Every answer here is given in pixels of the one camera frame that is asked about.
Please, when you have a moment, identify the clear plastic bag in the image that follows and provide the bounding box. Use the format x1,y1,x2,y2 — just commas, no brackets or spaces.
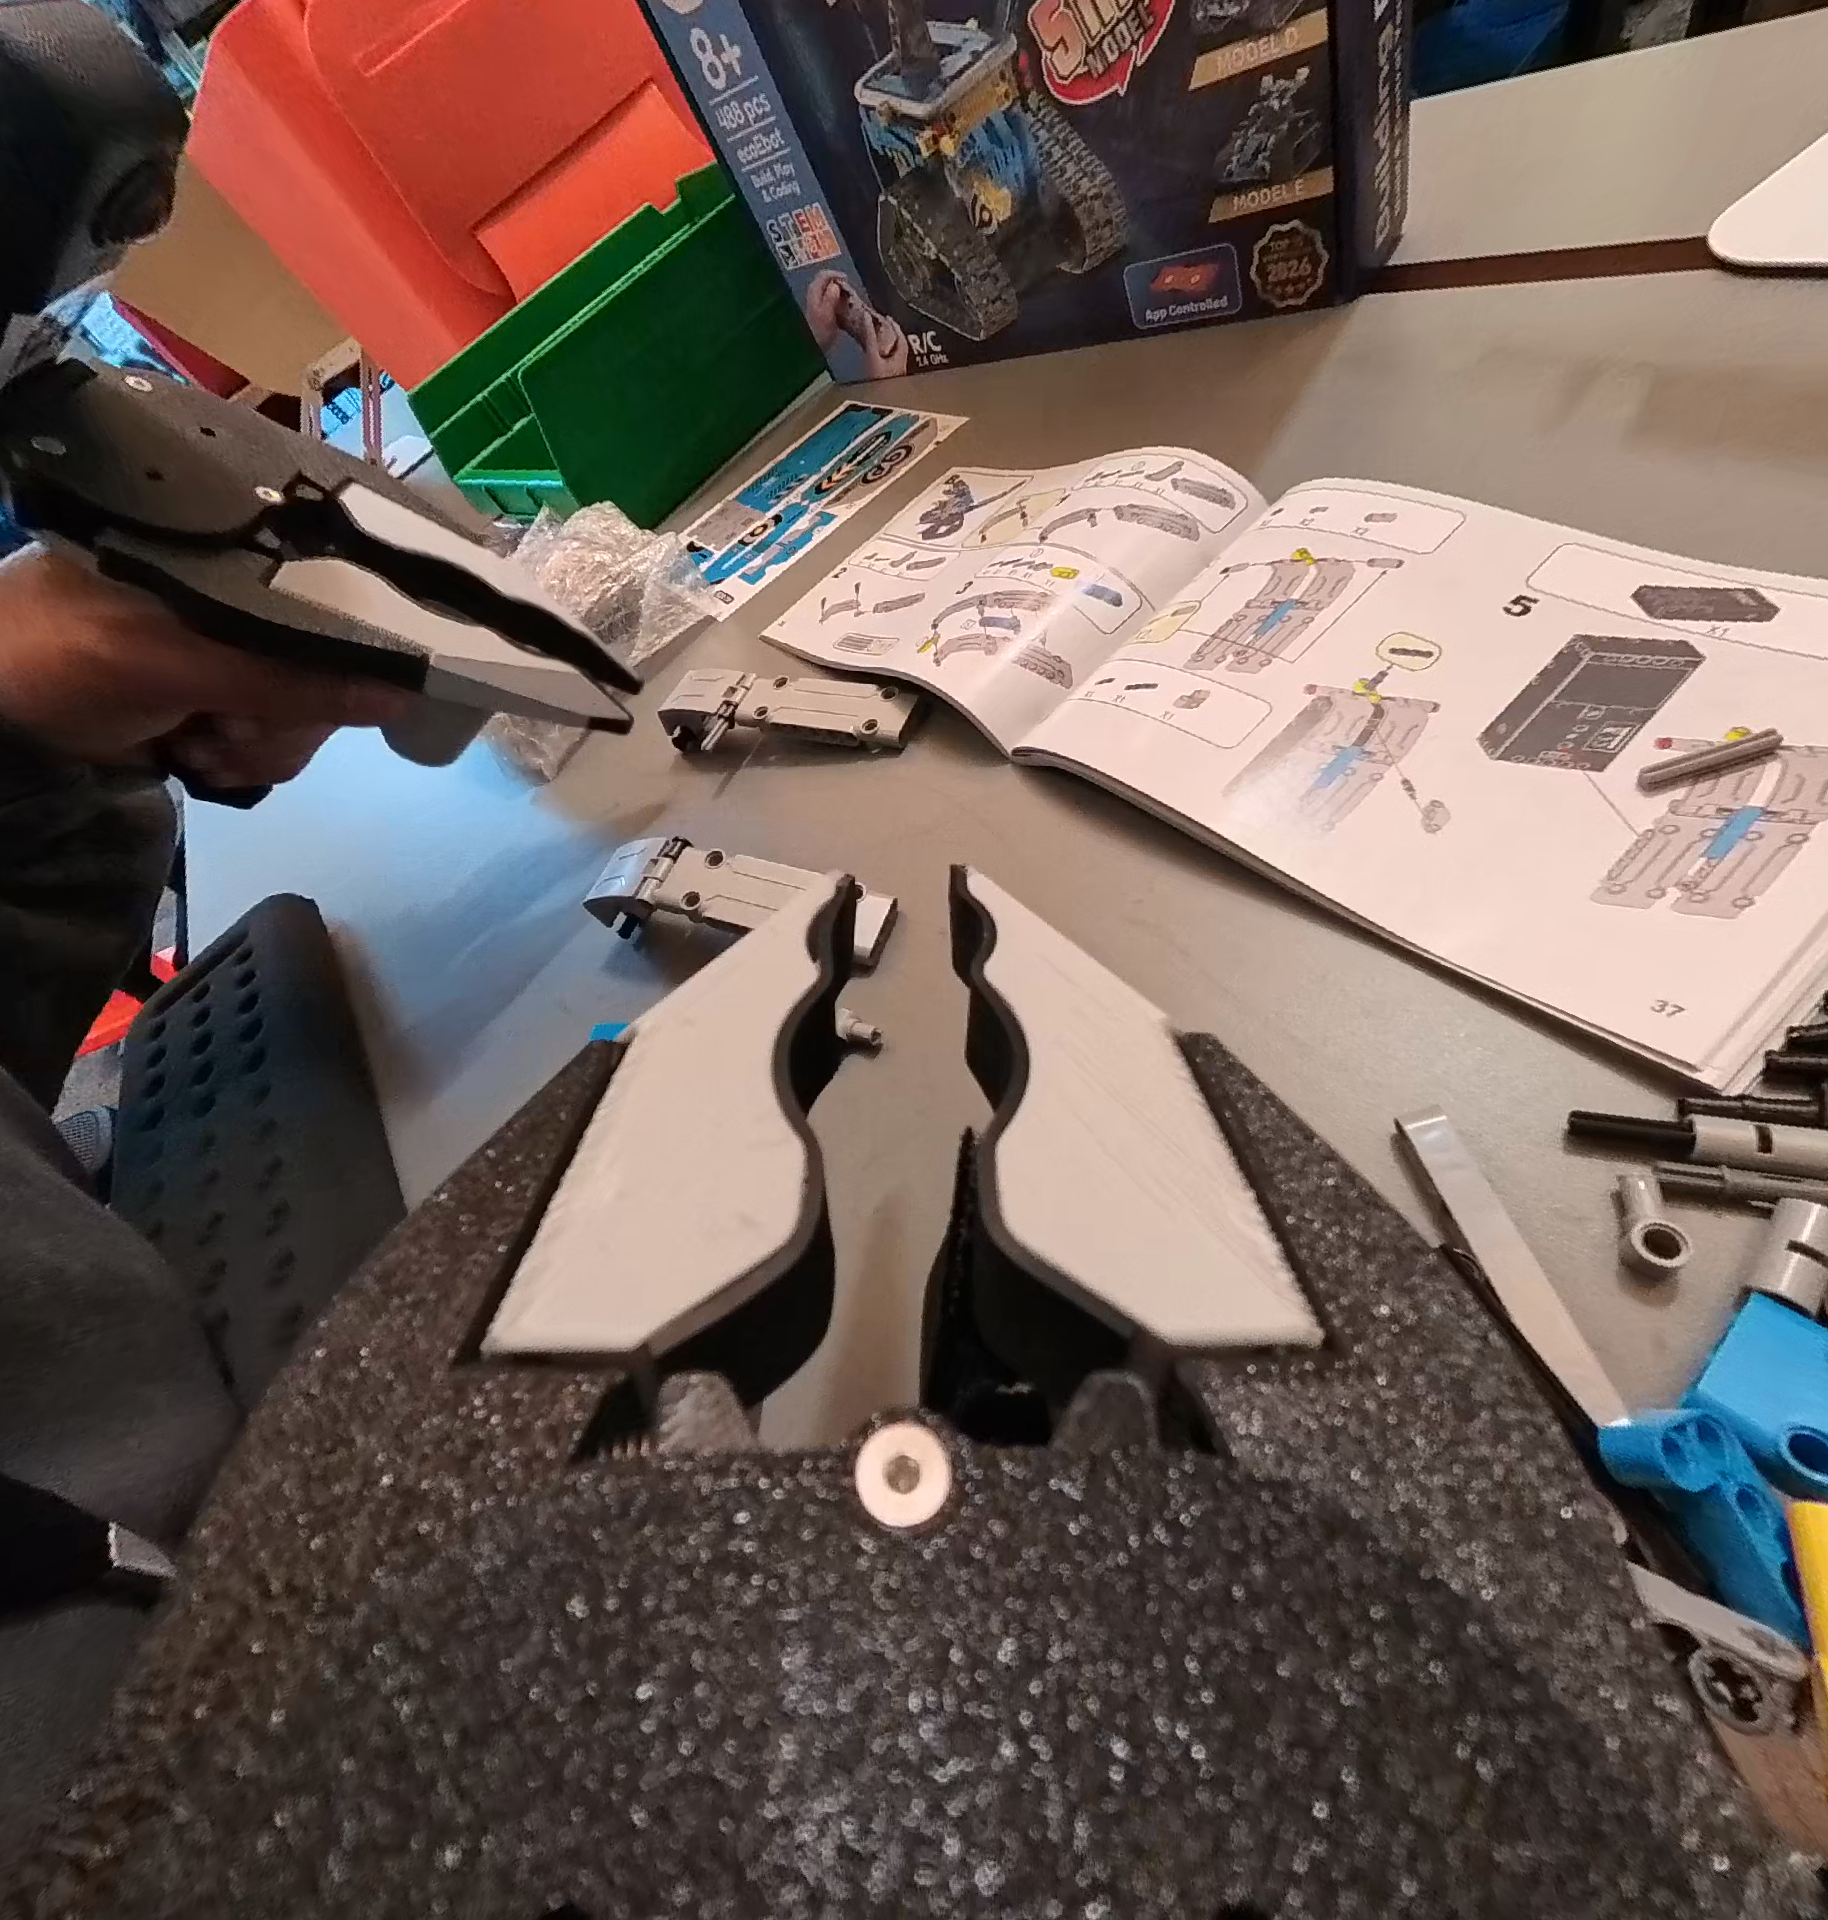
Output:
481,501,720,781

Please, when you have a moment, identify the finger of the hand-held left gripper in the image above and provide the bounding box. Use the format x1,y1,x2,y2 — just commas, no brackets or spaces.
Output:
271,558,639,738
337,483,645,699

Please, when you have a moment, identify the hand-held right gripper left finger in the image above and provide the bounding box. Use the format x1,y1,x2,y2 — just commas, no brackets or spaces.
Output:
481,870,861,1413

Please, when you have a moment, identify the white metal stand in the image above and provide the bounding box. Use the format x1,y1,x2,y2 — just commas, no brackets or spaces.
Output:
1706,105,1828,274

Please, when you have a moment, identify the pile of toy building pieces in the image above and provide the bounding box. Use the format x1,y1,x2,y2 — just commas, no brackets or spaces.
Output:
1392,916,1828,1884

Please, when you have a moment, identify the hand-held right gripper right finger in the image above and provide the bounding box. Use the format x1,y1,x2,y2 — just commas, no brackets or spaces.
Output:
925,864,1327,1419

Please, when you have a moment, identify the green storage bin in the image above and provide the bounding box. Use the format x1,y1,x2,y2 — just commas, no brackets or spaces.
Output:
408,163,833,528

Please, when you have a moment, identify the blue sticker sheet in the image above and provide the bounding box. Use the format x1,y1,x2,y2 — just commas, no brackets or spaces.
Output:
678,403,968,618

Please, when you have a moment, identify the grey toy panel assembly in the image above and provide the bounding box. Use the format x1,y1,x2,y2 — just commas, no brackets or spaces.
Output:
656,666,931,754
580,835,900,968

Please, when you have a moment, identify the black perforated chair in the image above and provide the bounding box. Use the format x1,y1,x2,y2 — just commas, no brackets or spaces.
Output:
107,895,410,1419

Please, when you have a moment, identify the white instruction booklet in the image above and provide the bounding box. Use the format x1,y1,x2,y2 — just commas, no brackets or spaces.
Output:
760,446,1828,1095

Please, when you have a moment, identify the tan board on white stand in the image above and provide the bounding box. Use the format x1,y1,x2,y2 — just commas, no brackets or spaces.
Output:
112,156,406,452

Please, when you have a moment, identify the toy robot kit box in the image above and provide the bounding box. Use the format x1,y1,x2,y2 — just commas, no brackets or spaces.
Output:
637,0,1419,389

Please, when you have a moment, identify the grey desk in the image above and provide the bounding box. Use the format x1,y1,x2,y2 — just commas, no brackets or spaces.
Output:
179,0,1828,1802

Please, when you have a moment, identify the person's left hand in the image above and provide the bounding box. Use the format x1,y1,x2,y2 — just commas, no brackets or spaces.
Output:
0,556,410,793

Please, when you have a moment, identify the grey toy axle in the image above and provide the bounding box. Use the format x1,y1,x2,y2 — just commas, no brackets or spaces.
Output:
1637,725,1786,795

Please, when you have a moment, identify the orange plastic container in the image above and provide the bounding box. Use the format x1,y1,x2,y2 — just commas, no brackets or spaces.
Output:
187,0,720,391

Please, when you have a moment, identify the person's left forearm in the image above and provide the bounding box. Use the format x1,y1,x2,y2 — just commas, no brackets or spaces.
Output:
0,720,189,1119

